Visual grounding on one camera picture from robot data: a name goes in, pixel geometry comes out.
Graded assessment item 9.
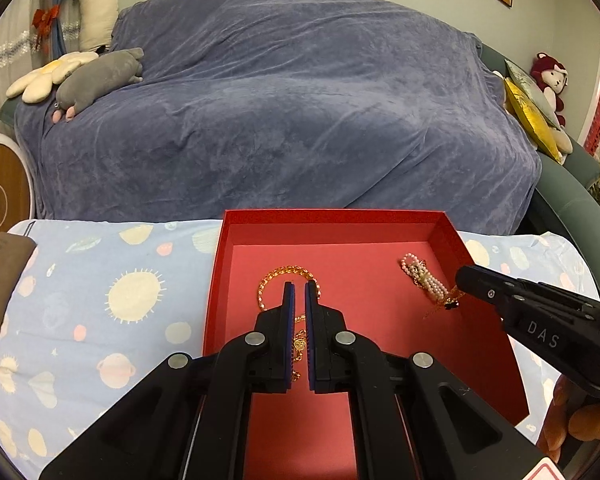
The gray plush toy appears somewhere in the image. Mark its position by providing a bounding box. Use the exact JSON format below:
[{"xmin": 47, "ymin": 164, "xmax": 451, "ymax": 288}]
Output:
[{"xmin": 51, "ymin": 47, "xmax": 145, "ymax": 124}]

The red monkey plush toy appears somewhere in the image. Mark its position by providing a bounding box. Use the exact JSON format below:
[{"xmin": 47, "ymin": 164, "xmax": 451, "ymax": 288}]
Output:
[{"xmin": 530, "ymin": 51, "xmax": 571, "ymax": 129}]

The white pearl bracelet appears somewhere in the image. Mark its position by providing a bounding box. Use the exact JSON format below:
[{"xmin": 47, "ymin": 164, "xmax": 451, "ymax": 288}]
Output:
[{"xmin": 400, "ymin": 253, "xmax": 454, "ymax": 304}]

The green sofa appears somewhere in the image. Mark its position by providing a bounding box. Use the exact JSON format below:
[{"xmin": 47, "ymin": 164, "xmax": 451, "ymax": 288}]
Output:
[{"xmin": 477, "ymin": 42, "xmax": 600, "ymax": 302}]

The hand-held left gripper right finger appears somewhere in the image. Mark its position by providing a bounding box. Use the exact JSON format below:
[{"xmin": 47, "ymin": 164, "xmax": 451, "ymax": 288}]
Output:
[{"xmin": 305, "ymin": 281, "xmax": 557, "ymax": 480}]

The gold chain bracelet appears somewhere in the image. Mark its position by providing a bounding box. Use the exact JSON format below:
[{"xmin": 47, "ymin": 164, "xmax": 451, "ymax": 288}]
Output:
[{"xmin": 257, "ymin": 266, "xmax": 325, "ymax": 313}]

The blue covered sofa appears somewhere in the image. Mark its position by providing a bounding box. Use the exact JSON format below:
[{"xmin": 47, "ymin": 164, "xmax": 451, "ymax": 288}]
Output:
[{"xmin": 14, "ymin": 0, "xmax": 544, "ymax": 237}]

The gold coin pendant necklace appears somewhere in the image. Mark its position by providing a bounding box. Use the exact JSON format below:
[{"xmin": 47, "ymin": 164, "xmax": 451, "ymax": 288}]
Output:
[{"xmin": 292, "ymin": 310, "xmax": 309, "ymax": 384}]

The gold cushion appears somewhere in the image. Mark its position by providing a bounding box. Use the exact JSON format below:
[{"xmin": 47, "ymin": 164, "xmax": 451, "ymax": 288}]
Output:
[{"xmin": 502, "ymin": 77, "xmax": 564, "ymax": 165}]

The red bow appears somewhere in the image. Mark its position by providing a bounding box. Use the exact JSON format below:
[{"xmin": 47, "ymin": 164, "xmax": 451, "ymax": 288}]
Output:
[{"xmin": 32, "ymin": 4, "xmax": 61, "ymax": 54}]

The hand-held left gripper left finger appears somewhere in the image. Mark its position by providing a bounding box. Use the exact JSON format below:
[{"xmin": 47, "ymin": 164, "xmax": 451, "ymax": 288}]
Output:
[{"xmin": 39, "ymin": 281, "xmax": 296, "ymax": 480}]

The red cardboard box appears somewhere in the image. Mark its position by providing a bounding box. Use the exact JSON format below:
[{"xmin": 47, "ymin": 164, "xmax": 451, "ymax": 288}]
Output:
[{"xmin": 202, "ymin": 209, "xmax": 531, "ymax": 480}]

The black clover pendant necklace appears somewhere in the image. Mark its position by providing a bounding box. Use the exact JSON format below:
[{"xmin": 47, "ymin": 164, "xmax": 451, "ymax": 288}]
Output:
[{"xmin": 423, "ymin": 287, "xmax": 465, "ymax": 320}]

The white long plush toy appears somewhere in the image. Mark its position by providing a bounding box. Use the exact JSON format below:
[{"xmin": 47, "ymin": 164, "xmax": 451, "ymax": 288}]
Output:
[{"xmin": 72, "ymin": 0, "xmax": 119, "ymax": 54}]

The person's right hand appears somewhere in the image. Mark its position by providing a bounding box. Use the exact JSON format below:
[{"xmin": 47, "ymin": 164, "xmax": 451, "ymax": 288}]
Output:
[{"xmin": 536, "ymin": 374, "xmax": 600, "ymax": 467}]

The white curtain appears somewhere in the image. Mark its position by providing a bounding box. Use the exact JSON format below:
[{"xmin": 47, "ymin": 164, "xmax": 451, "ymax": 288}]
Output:
[{"xmin": 0, "ymin": 0, "xmax": 56, "ymax": 133}]

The cream flower cushion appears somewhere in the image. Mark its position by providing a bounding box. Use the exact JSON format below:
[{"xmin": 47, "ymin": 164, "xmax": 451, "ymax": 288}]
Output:
[{"xmin": 5, "ymin": 51, "xmax": 100, "ymax": 105}]

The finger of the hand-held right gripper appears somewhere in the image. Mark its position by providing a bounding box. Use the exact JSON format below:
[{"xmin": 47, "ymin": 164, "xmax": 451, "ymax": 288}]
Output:
[{"xmin": 454, "ymin": 265, "xmax": 600, "ymax": 322}]

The silver cushion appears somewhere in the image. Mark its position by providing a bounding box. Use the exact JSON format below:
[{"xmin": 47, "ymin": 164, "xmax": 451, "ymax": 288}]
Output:
[{"xmin": 503, "ymin": 58, "xmax": 561, "ymax": 126}]

